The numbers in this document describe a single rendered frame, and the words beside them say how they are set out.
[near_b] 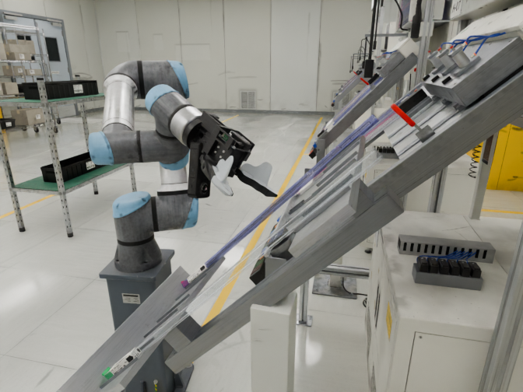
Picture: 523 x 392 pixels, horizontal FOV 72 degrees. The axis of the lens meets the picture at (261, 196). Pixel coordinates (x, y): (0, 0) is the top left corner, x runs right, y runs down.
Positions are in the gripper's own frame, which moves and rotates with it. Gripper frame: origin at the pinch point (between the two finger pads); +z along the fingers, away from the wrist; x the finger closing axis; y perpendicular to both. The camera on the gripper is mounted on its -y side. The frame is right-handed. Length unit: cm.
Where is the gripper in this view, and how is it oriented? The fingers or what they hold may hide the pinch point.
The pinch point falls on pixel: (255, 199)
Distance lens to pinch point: 67.2
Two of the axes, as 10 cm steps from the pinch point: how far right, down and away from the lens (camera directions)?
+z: 6.6, 6.1, -4.4
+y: 5.1, -8.0, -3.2
